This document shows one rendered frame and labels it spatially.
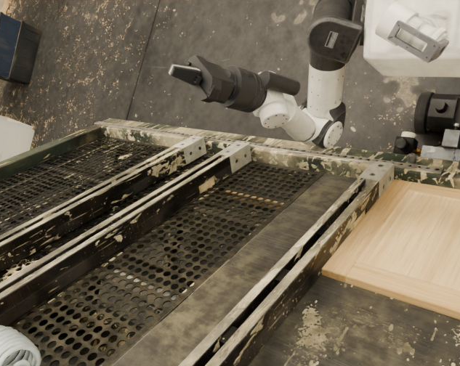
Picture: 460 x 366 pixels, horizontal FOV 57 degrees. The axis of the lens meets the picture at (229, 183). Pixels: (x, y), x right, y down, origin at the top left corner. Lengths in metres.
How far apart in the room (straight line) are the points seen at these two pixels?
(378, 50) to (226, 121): 1.95
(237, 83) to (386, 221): 0.53
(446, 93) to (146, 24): 2.42
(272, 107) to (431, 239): 0.49
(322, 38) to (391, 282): 0.56
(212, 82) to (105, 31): 3.34
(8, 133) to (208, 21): 2.31
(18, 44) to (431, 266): 4.47
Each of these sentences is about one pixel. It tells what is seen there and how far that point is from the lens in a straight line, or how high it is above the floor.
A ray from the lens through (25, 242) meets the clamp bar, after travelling 1.31.
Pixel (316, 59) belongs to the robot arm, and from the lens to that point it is 1.08.
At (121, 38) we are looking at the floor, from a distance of 3.90.
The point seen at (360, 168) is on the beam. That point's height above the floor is 0.90.
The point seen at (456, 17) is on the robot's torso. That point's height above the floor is 1.35.
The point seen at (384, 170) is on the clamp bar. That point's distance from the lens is 1.29.
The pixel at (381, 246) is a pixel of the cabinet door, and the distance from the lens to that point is 1.06.
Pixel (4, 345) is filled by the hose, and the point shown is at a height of 1.89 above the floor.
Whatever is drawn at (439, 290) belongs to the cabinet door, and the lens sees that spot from 0.95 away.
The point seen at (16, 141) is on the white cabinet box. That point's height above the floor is 0.15.
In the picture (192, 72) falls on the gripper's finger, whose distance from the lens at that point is 0.85.
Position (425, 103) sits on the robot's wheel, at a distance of 2.13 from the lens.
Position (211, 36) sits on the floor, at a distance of 3.17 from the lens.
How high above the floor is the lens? 2.20
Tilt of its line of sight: 54 degrees down
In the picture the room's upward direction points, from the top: 78 degrees counter-clockwise
